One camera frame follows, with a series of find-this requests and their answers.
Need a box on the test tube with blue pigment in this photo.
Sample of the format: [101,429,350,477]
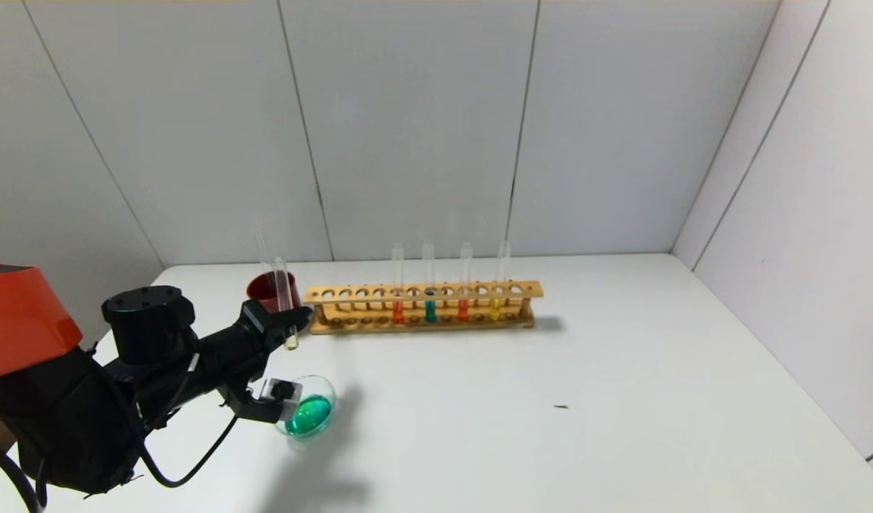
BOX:
[256,234,275,284]

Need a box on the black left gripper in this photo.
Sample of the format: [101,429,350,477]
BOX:
[197,299,314,383]

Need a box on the test tube with teal pigment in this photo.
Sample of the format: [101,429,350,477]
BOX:
[422,239,438,324]

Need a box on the dark red plastic cup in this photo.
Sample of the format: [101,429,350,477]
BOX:
[246,270,304,316]

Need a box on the wooden test tube rack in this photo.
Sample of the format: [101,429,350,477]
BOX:
[302,281,545,336]

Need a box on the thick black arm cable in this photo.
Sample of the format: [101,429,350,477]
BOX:
[140,412,242,489]

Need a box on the silver wrist camera black mount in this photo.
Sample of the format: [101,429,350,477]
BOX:
[225,377,304,424]

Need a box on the test tube with red pigment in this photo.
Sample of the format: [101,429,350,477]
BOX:
[391,242,405,326]
[458,242,475,323]

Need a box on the test tube with yellow pigment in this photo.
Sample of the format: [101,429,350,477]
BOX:
[273,256,301,352]
[489,239,512,322]

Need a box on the clear glass dish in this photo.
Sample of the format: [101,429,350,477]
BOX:
[274,375,339,440]

